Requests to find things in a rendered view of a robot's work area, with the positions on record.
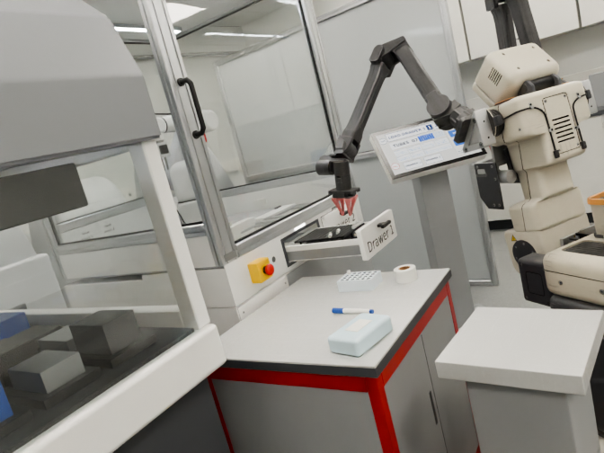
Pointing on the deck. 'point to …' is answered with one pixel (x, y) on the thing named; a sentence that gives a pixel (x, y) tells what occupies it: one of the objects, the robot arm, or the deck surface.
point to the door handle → (194, 105)
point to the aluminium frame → (158, 20)
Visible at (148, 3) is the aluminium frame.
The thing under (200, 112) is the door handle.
